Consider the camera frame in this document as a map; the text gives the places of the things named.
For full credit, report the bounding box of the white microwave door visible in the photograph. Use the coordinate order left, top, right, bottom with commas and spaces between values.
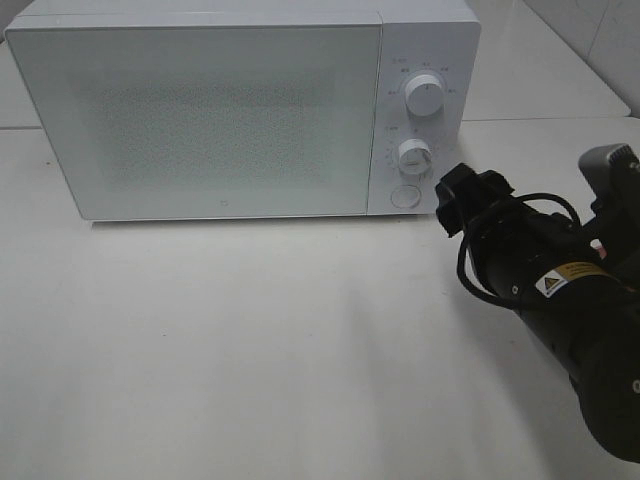
8, 26, 380, 221

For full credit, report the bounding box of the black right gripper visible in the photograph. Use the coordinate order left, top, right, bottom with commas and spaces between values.
435, 163, 565, 300

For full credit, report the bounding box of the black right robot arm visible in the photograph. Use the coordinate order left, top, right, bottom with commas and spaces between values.
435, 163, 639, 463

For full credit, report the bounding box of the upper white power knob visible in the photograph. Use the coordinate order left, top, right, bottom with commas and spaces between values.
404, 72, 444, 117

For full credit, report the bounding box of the lower white timer knob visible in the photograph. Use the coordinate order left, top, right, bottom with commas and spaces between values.
398, 139, 432, 176

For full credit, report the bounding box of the white microwave oven body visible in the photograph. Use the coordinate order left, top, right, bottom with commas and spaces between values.
4, 1, 481, 222

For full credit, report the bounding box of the round white door button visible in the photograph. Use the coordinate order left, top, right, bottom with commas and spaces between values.
390, 185, 421, 209

